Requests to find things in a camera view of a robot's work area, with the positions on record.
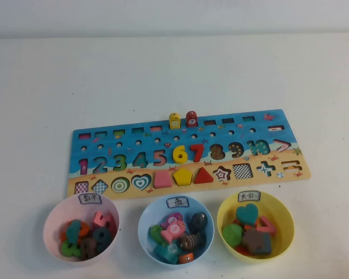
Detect pink trapezoid piece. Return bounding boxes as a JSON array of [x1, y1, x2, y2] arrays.
[[153, 171, 172, 188]]

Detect yellow number six piece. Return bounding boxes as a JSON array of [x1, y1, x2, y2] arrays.
[[171, 144, 188, 164]]

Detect red number seven piece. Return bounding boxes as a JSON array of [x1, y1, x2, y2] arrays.
[[189, 144, 205, 163]]

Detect yellow pentagon piece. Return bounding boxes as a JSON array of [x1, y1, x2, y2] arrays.
[[173, 167, 193, 187]]

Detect red triangle piece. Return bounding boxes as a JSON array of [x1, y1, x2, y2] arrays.
[[193, 166, 215, 185]]

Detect colourful wooden puzzle board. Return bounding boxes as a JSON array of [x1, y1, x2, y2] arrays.
[[66, 109, 312, 201]]

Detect paper label on blue bowl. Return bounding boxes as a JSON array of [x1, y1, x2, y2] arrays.
[[166, 197, 190, 209]]

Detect blue plastic bowl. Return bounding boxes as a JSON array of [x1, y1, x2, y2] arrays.
[[137, 195, 215, 264]]

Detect paper label on yellow bowl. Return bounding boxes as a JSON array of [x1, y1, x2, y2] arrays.
[[237, 191, 261, 202]]

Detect paper label on pink bowl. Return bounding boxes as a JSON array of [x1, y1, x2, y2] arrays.
[[79, 193, 102, 205]]

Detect teal heart piece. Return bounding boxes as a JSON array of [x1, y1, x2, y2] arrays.
[[235, 203, 259, 227]]

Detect green circle piece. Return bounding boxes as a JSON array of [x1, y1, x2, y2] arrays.
[[222, 223, 245, 248]]

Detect dark blue number nine piece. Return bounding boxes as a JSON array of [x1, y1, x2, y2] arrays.
[[92, 226, 112, 248]]

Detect orange number piece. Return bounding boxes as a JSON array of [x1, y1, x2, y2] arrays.
[[60, 223, 91, 242]]

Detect brown star piece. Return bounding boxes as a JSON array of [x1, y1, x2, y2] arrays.
[[240, 228, 265, 253]]

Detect yellow plastic bowl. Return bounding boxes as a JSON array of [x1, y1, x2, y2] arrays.
[[216, 191, 295, 264]]

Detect pink greater-than sign piece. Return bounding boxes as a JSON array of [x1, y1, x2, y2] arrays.
[[257, 215, 277, 235]]

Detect teal number piece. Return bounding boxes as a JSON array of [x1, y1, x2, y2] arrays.
[[66, 220, 83, 244]]

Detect brown number eight piece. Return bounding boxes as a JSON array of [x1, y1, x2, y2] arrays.
[[80, 237, 98, 261]]

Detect blue-grey square piece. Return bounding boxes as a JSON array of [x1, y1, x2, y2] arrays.
[[254, 234, 273, 256]]

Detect pink plastic bowl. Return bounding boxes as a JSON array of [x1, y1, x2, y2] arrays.
[[42, 194, 120, 262]]

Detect yellow fish block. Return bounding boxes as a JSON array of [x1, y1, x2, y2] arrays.
[[168, 112, 181, 130]]

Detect red fish block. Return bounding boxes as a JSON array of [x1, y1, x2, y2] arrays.
[[185, 110, 198, 127]]

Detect purple fish block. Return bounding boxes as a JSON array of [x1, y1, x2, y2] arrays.
[[160, 212, 183, 229]]

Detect black fish block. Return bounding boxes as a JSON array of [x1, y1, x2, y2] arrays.
[[188, 212, 208, 235]]

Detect pink fish block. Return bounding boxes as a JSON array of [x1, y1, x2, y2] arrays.
[[160, 220, 187, 244]]

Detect green fish block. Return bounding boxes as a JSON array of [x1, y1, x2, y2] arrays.
[[149, 225, 165, 244]]

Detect brown fish block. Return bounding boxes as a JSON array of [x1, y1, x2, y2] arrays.
[[179, 232, 206, 251]]

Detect teal fish block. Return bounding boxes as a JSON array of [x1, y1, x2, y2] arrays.
[[153, 243, 183, 264]]

